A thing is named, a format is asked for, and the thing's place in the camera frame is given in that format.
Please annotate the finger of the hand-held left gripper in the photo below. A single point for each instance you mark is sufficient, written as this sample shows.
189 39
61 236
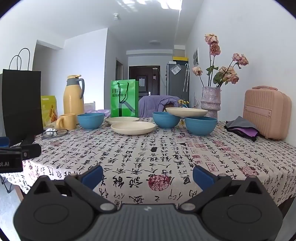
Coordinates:
31 151
4 141

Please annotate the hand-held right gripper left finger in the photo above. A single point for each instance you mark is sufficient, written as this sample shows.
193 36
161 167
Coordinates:
93 177

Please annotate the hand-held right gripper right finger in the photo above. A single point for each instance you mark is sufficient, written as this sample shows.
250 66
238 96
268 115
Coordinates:
203 178

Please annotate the blue bowl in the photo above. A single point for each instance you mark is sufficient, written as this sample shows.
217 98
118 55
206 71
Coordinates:
90 121
165 121
200 126

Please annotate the cream round plate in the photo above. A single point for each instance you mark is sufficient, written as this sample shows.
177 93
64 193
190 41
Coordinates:
187 112
133 128
121 120

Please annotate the black-rimmed eyeglasses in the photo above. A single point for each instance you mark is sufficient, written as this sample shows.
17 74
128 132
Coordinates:
61 132

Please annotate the black paper bag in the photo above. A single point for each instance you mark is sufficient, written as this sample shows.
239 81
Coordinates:
20 104

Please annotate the yellow-green snack bag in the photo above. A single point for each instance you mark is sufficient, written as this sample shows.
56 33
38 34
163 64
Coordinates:
49 111

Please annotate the yellow mug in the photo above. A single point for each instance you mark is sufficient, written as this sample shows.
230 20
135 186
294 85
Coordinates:
68 122

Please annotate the grey and purple cloth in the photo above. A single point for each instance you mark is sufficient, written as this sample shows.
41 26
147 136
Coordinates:
242 128

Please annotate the yellow thermos jug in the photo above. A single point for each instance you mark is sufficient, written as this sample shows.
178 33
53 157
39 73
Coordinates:
73 99

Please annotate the purple tissue pack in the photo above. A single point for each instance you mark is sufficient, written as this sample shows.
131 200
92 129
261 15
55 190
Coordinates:
90 107

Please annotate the pink textured vase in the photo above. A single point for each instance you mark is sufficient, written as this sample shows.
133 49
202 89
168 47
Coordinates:
210 102

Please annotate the yellow flower branch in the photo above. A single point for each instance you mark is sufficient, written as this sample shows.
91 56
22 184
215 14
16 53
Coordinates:
183 102

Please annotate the wooden chair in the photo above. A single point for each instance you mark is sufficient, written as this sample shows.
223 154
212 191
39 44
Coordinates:
171 105

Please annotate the green paper bag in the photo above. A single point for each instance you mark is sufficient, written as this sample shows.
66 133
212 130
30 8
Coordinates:
124 99

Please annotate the pink hard-shell case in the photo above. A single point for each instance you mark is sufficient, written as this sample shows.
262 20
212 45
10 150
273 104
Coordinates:
266 115

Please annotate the purple jacket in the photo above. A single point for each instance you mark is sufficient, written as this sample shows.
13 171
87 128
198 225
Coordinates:
150 106

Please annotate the grey refrigerator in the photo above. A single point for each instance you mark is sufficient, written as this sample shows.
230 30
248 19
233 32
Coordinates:
177 85

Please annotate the folded white umbrella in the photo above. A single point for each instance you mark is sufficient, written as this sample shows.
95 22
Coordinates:
185 78

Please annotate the dried pink roses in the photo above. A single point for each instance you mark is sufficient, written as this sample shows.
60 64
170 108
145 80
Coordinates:
227 74

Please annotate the dark brown door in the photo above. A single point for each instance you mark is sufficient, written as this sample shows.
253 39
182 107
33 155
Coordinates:
144 80

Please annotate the yellow and black box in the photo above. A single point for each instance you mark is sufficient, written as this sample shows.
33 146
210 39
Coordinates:
180 59

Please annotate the round ceiling lamp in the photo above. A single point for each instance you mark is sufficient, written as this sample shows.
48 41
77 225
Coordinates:
155 42

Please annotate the white wall panel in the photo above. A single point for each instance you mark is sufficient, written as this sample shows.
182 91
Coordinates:
195 56

